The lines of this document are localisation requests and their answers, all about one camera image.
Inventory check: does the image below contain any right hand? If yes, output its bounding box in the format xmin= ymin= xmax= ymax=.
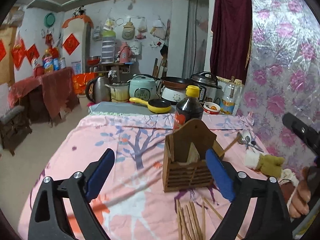
xmin=288 ymin=167 xmax=311 ymax=218

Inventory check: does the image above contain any metal spoon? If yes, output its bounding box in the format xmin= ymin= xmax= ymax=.
xmin=237 ymin=129 xmax=264 ymax=153

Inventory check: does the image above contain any bamboo chopstick bundle right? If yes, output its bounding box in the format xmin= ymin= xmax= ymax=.
xmin=201 ymin=200 xmax=206 ymax=240

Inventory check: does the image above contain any bamboo chopstick in bundle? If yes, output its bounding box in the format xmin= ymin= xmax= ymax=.
xmin=188 ymin=202 xmax=203 ymax=239

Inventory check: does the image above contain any pink animal print tablecloth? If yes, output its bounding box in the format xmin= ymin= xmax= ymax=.
xmin=18 ymin=114 xmax=278 ymax=239

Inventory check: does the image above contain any clear plastic oil jug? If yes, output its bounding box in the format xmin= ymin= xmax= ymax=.
xmin=220 ymin=76 xmax=244 ymax=115

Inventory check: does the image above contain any dark wooden chair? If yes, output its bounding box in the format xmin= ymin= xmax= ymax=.
xmin=1 ymin=105 xmax=33 ymax=156

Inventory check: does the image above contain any wooden utensil holder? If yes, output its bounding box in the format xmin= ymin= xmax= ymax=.
xmin=162 ymin=119 xmax=224 ymax=192

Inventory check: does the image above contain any red white bowl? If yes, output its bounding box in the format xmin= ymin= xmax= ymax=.
xmin=203 ymin=102 xmax=221 ymax=115

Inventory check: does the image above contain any silver electric pressure cooker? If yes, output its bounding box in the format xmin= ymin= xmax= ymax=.
xmin=190 ymin=72 xmax=221 ymax=103

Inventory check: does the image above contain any dark soy sauce bottle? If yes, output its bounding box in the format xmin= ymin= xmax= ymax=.
xmin=173 ymin=85 xmax=203 ymax=131

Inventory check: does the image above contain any red cloth covered table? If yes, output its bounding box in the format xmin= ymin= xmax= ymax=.
xmin=8 ymin=67 xmax=79 ymax=119

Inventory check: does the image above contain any steel electric kettle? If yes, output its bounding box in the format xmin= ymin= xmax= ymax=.
xmin=85 ymin=76 xmax=111 ymax=103

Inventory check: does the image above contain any white electric cooker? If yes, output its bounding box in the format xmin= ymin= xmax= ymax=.
xmin=161 ymin=86 xmax=186 ymax=105

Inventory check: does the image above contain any brown frying pan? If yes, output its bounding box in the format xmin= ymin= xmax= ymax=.
xmin=161 ymin=76 xmax=191 ymax=89

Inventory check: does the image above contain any cream ceramic pot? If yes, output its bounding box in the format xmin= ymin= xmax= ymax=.
xmin=105 ymin=83 xmax=130 ymax=102

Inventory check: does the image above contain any yellow small frying pan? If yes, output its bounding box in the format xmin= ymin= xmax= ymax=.
xmin=129 ymin=98 xmax=171 ymax=114

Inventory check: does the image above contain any light green rice cooker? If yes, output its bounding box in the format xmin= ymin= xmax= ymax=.
xmin=128 ymin=74 xmax=159 ymax=101

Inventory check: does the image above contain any white refrigerator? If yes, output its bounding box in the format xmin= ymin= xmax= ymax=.
xmin=62 ymin=15 xmax=93 ymax=75

